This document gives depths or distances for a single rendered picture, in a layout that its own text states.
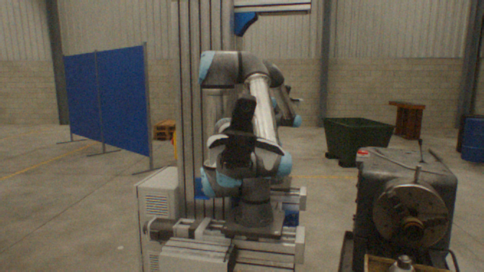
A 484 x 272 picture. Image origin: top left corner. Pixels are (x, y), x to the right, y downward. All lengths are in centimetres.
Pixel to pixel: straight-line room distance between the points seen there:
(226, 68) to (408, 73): 1157
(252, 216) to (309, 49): 1066
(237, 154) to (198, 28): 78
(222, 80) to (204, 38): 31
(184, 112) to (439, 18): 1213
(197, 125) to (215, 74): 35
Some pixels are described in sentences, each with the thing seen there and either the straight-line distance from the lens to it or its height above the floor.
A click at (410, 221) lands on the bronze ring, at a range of 155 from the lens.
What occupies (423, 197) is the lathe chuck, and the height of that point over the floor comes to 118.
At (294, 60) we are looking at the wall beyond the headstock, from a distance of 1152.
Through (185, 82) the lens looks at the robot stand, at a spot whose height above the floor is 170.
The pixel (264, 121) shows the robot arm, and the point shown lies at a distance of 97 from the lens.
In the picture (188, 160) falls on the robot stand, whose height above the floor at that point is 135.
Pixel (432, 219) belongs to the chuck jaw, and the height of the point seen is 111.
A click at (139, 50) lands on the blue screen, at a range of 615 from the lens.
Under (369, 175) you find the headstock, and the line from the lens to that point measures 177.
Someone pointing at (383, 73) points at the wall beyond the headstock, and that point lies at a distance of 1219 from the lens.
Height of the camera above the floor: 171
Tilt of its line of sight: 11 degrees down
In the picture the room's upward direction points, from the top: straight up
